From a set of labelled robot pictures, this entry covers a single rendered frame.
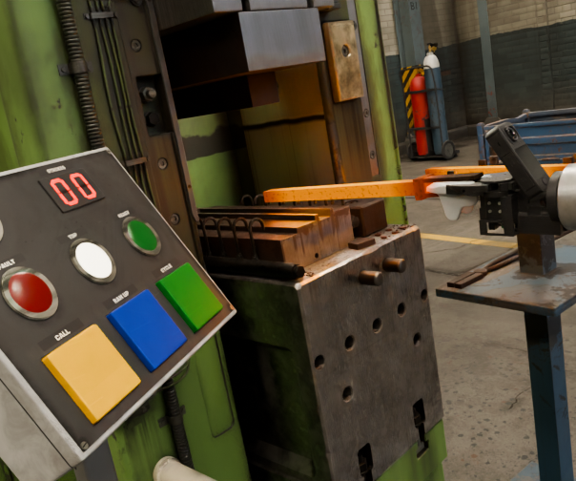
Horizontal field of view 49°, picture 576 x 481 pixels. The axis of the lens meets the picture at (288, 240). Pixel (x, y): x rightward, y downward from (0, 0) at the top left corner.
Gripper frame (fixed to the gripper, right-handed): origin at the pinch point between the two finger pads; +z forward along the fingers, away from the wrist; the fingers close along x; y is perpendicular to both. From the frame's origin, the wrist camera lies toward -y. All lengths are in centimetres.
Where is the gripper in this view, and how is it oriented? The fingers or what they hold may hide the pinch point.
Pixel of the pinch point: (436, 182)
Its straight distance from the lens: 103.4
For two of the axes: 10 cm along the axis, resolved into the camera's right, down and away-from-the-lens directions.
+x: 6.8, -2.8, 6.8
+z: -7.1, -0.6, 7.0
